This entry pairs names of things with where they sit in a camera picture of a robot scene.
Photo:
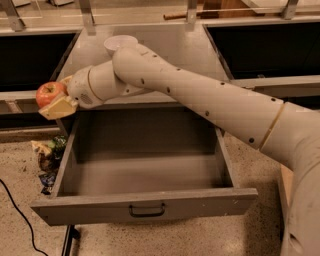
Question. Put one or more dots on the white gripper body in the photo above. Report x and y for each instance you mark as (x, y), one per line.
(79, 87)

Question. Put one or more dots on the red apple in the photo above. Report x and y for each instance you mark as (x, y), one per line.
(48, 91)

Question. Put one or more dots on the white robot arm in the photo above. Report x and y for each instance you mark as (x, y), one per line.
(285, 132)

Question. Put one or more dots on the open grey top drawer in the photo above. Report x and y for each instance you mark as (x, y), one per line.
(145, 157)

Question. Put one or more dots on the grey cabinet with top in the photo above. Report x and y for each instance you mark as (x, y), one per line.
(218, 103)

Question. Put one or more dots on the white ceramic bowl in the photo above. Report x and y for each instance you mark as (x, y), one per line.
(113, 43)

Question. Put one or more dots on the pile of snack bags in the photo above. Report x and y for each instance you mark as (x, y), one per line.
(49, 156)

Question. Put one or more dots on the brown wooden stick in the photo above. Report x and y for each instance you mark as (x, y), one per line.
(174, 16)

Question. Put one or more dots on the cardboard box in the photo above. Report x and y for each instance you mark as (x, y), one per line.
(284, 186)

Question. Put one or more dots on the left grey side rail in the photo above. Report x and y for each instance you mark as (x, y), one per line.
(16, 102)

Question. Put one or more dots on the grey side rail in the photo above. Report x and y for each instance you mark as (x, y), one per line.
(281, 87)
(16, 102)

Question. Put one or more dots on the black drawer handle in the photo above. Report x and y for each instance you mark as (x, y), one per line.
(147, 211)

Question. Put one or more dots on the right grey side rail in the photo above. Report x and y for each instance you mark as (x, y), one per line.
(281, 87)

